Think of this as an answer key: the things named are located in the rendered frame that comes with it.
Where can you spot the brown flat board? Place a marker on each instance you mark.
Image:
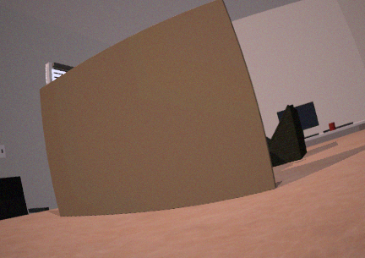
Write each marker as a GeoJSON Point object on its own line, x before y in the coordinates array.
{"type": "Point", "coordinates": [164, 119]}

